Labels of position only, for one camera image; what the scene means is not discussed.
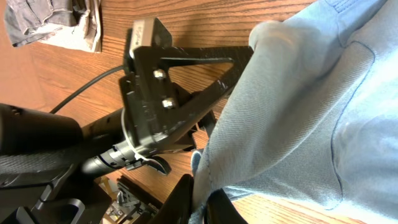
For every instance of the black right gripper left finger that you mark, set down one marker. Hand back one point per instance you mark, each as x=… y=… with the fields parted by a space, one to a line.
x=178 y=206

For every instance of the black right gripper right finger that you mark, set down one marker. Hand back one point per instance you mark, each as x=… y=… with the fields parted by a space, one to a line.
x=220 y=210

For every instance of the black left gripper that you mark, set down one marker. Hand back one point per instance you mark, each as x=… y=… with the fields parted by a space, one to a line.
x=164 y=124

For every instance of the light blue printed t-shirt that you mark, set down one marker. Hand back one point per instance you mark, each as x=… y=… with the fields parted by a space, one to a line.
x=313 y=117

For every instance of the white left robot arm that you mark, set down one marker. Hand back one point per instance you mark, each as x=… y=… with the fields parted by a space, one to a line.
x=49 y=163

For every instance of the folded beige garment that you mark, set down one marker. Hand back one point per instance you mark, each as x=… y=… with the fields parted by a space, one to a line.
x=85 y=36

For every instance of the folded grey trousers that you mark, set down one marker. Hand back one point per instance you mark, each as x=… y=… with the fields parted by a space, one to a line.
x=27 y=21

